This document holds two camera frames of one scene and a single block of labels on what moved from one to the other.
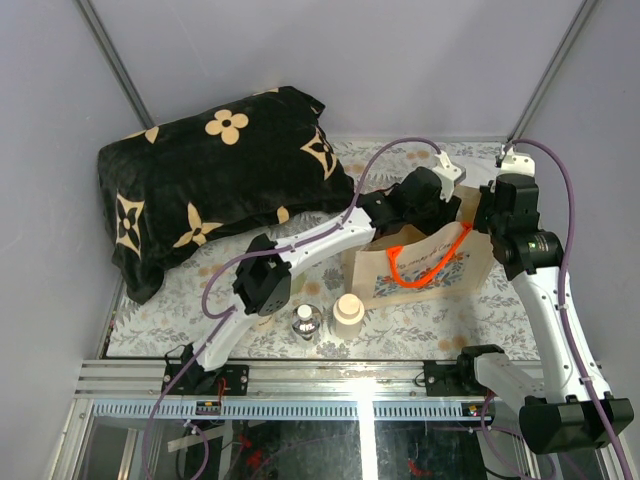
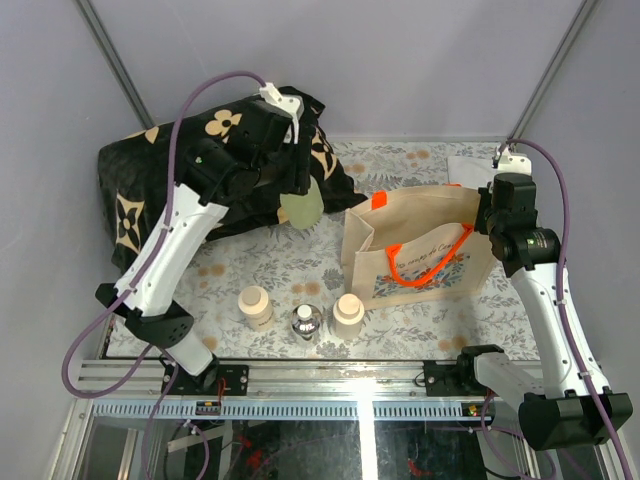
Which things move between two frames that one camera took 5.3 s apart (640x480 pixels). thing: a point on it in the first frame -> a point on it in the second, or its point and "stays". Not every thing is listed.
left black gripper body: (431, 213) -> (282, 169)
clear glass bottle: (306, 320) stays
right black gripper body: (487, 220) stays
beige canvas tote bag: (418, 264) stays
